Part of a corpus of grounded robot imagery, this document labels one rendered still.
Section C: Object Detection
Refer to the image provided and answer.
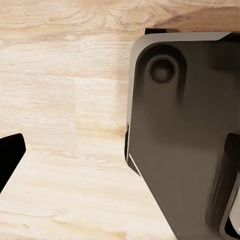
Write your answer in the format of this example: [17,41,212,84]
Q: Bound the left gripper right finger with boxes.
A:
[224,133,240,173]

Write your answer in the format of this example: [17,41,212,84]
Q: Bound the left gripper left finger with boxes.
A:
[0,133,26,193]

